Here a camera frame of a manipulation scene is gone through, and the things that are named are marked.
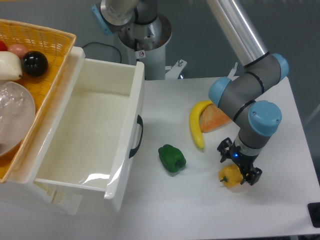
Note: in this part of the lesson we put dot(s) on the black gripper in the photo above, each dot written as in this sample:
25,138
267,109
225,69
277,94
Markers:
243,159

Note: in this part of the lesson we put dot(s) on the yellow bell pepper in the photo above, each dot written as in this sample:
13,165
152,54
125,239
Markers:
230,176

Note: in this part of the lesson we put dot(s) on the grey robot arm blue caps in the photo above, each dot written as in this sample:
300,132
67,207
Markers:
257,120

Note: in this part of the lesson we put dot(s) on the green bell pepper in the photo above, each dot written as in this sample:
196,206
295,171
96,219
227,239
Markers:
171,158

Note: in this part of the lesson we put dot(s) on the yellow banana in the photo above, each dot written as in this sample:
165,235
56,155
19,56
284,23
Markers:
194,122

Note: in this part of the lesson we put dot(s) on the black corner device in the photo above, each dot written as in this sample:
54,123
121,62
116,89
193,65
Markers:
314,213

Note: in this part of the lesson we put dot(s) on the white plastic drawer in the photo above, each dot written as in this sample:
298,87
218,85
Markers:
89,152

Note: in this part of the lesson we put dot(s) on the yellow woven basket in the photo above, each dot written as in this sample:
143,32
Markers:
56,45

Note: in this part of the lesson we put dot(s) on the white drawer cabinet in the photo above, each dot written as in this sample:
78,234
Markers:
19,185

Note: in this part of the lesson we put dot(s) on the black ball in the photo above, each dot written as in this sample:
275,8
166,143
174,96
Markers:
34,63

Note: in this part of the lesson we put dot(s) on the white radish toy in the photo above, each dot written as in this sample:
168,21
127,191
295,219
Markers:
10,66

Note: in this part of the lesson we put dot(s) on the pink peach toy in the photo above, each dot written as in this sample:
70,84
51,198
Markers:
18,49

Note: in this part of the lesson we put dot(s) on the red tomato toy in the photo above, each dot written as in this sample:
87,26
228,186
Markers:
3,46

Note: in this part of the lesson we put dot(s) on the black drawer handle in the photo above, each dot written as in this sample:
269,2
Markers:
138,136

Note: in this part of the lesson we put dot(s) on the white metal bracket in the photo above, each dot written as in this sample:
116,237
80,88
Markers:
174,72

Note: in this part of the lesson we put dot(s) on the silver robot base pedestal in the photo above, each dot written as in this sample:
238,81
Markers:
141,29

